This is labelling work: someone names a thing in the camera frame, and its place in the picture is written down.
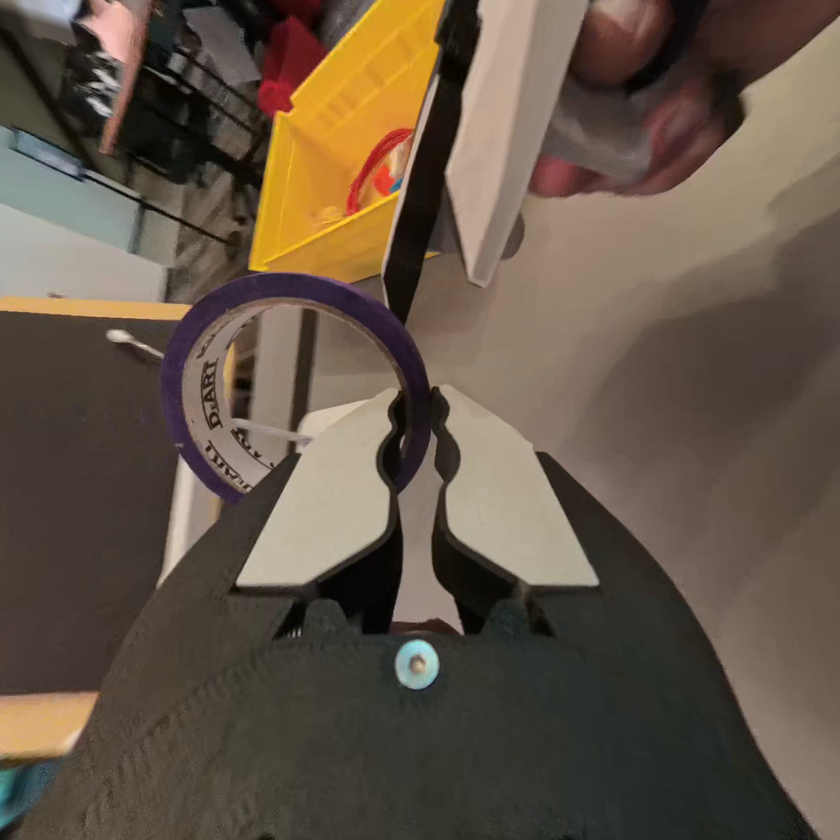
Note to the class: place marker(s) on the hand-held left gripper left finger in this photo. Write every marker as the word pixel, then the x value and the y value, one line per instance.
pixel 328 512

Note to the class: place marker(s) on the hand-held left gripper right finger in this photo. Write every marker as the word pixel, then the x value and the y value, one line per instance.
pixel 512 518

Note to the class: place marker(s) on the yellow plastic bin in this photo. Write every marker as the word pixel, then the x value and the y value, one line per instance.
pixel 315 164

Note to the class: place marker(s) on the person's right hand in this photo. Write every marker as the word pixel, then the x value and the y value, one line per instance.
pixel 623 33

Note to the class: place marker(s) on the dark board with wooden rim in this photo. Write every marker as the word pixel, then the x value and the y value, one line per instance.
pixel 79 492

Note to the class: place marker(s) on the purple tape roll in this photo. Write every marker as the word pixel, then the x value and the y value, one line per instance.
pixel 170 394

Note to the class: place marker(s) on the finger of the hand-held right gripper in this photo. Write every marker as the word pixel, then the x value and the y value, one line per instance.
pixel 505 131
pixel 420 197

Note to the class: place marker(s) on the red fabric object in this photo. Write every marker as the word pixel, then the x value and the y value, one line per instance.
pixel 289 65

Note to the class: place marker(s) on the person's right forearm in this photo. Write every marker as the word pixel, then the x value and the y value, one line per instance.
pixel 754 26

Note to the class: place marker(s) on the red orange toy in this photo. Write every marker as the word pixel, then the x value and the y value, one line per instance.
pixel 387 164

